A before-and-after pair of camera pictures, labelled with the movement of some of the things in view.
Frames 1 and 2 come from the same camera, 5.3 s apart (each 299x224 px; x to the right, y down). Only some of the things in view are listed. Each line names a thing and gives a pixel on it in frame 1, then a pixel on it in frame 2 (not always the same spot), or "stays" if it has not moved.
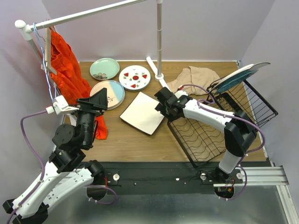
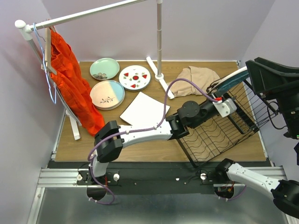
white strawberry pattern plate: x=134 y=78 stays
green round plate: x=103 y=68 stays
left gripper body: x=88 y=114 to x=206 y=111
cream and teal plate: x=115 y=93 stays
